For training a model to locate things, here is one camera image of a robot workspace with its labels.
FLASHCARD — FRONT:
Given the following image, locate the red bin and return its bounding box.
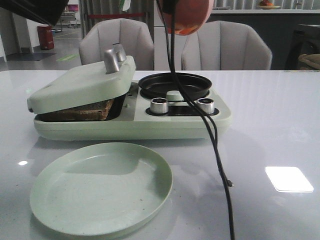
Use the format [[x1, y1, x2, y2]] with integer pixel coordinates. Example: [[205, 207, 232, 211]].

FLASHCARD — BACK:
[[36, 25, 54, 50]]

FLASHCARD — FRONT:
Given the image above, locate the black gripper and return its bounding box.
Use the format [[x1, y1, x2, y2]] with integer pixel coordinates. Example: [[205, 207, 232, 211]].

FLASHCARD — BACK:
[[0, 0, 69, 26], [162, 0, 179, 14]]

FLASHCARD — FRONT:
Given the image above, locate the mint green breakfast maker base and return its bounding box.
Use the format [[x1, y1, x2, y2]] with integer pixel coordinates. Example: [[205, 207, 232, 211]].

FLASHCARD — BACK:
[[33, 79, 232, 141]]

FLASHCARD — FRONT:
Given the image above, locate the pink plastic bowl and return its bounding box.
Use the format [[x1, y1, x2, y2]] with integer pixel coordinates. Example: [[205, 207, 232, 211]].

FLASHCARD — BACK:
[[156, 0, 214, 34]]

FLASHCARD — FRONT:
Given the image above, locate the grey counter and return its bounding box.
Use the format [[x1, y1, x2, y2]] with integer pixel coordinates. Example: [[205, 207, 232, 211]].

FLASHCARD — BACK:
[[209, 9, 320, 70]]

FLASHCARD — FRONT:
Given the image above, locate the left grey upholstered chair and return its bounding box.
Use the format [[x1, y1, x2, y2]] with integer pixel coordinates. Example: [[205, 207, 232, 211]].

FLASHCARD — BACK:
[[79, 18, 155, 71]]

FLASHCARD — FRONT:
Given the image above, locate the right silver control knob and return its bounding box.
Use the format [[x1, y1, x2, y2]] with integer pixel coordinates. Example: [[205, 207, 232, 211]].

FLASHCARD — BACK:
[[196, 98, 215, 115]]

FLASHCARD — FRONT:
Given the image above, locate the mint green round plate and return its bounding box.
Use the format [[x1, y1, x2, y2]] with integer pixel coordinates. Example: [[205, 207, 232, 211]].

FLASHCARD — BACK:
[[29, 142, 173, 239]]

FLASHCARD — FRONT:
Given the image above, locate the white bread slice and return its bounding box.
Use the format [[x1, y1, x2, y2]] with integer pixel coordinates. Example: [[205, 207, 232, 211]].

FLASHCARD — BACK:
[[37, 99, 119, 122]]

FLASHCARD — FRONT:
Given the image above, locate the left silver control knob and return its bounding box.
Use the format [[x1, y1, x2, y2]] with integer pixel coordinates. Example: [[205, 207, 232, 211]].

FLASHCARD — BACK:
[[149, 97, 169, 115]]

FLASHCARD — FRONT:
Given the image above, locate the grey upholstered chair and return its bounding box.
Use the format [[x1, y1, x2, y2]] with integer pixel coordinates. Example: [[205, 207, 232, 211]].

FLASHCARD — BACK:
[[79, 18, 155, 71], [181, 20, 273, 71]]

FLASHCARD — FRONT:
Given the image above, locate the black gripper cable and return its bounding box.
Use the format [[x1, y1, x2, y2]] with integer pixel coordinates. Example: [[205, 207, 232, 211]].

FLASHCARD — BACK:
[[156, 0, 236, 240]]

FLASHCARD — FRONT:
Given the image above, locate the orange shrimp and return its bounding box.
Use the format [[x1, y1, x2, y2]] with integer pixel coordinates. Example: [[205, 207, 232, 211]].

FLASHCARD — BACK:
[[174, 25, 198, 36]]

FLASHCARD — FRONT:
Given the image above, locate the fruit plate on counter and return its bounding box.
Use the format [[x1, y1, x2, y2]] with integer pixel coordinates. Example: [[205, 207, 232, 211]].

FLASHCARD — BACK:
[[257, 0, 281, 10]]

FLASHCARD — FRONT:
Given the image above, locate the white cabinet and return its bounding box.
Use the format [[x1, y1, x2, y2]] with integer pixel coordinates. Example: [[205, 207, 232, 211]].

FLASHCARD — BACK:
[[153, 0, 187, 71]]

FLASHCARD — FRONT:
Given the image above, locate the silver control knob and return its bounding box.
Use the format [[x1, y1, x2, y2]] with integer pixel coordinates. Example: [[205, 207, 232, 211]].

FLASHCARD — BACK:
[[196, 98, 215, 115], [149, 97, 169, 115]]

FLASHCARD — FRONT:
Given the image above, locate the black round frying pan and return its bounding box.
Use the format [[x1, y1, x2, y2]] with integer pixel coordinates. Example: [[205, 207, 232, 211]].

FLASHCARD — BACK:
[[138, 72, 212, 101]]

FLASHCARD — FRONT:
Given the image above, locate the mint green sandwich maker lid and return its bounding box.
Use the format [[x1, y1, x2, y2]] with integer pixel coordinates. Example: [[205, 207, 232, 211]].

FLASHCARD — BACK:
[[27, 55, 136, 115]]

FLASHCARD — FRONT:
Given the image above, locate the right grey upholstered chair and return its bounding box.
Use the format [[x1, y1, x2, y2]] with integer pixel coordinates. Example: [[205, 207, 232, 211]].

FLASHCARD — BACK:
[[181, 20, 273, 71]]

